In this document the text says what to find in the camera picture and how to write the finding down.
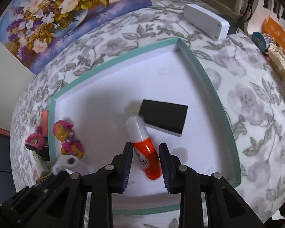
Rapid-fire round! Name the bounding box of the pink puppy toy figure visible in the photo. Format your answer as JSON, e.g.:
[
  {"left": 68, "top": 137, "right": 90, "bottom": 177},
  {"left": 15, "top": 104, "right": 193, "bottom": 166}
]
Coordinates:
[{"left": 53, "top": 120, "right": 85, "bottom": 160}]

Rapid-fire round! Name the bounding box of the black power adapter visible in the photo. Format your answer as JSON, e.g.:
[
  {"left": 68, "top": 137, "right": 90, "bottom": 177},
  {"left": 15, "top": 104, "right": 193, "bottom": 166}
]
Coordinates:
[{"left": 138, "top": 99, "right": 188, "bottom": 137}]

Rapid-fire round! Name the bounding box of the flower painting canvas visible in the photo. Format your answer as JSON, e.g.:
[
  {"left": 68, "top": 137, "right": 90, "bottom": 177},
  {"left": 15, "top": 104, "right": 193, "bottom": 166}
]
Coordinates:
[{"left": 0, "top": 0, "right": 151, "bottom": 75}]

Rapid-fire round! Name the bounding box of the white round camera device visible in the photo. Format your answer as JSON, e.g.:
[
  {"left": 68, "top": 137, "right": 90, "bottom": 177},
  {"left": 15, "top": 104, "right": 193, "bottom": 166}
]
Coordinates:
[{"left": 52, "top": 155, "right": 82, "bottom": 175}]

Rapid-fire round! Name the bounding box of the grey floral tablecloth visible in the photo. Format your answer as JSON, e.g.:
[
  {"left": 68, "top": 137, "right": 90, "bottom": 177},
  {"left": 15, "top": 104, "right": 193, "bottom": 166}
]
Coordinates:
[{"left": 10, "top": 0, "right": 285, "bottom": 222}]

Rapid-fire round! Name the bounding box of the teal white shallow box tray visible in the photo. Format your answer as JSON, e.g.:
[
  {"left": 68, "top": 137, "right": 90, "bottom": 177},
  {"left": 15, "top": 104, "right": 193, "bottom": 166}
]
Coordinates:
[{"left": 48, "top": 37, "right": 242, "bottom": 217}]

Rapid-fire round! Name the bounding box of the red white glue stick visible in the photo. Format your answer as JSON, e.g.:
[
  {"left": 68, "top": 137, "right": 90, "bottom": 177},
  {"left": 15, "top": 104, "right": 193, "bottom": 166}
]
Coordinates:
[{"left": 126, "top": 116, "right": 162, "bottom": 180}]

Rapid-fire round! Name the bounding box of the white rectangular box device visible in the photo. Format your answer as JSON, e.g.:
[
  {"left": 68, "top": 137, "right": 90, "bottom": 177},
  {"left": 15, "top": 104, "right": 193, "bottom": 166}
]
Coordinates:
[{"left": 184, "top": 4, "right": 230, "bottom": 41}]

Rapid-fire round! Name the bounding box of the blue hexagonal toy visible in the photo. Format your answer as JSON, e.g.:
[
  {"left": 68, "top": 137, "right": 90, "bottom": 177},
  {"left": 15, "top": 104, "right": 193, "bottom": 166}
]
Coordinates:
[{"left": 251, "top": 31, "right": 268, "bottom": 52}]

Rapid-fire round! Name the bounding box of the beige tassel ornament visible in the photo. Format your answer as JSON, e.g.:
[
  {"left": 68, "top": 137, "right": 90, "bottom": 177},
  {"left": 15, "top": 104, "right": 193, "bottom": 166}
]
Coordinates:
[{"left": 268, "top": 44, "right": 285, "bottom": 81}]

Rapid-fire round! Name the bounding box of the orange paper box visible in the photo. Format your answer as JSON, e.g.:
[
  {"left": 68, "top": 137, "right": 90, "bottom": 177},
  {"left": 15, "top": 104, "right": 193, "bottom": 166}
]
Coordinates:
[{"left": 262, "top": 17, "right": 285, "bottom": 52}]

